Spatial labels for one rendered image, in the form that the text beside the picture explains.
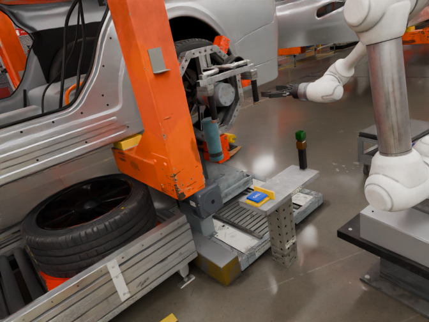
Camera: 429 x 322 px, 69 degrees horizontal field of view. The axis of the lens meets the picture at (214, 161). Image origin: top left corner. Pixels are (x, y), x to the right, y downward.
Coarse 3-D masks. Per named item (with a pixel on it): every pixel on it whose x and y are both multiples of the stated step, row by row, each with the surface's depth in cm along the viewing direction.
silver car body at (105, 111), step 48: (0, 0) 268; (48, 0) 291; (96, 0) 311; (192, 0) 186; (240, 0) 210; (48, 48) 293; (96, 48) 161; (240, 48) 218; (48, 96) 234; (96, 96) 162; (0, 144) 139; (48, 144) 149; (96, 144) 165
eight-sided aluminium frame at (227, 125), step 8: (200, 48) 180; (208, 48) 182; (216, 48) 185; (184, 56) 172; (192, 56) 175; (216, 56) 192; (224, 56) 192; (184, 64) 173; (232, 80) 204; (240, 80) 203; (240, 88) 204; (240, 96) 205; (232, 104) 208; (240, 104) 207; (232, 112) 205; (224, 120) 208; (232, 120) 205; (224, 128) 202; (200, 136) 190
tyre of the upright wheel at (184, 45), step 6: (174, 42) 189; (180, 42) 180; (186, 42) 181; (192, 42) 184; (198, 42) 186; (204, 42) 189; (210, 42) 192; (180, 48) 179; (186, 48) 182; (192, 48) 184; (198, 48) 187; (198, 144) 201
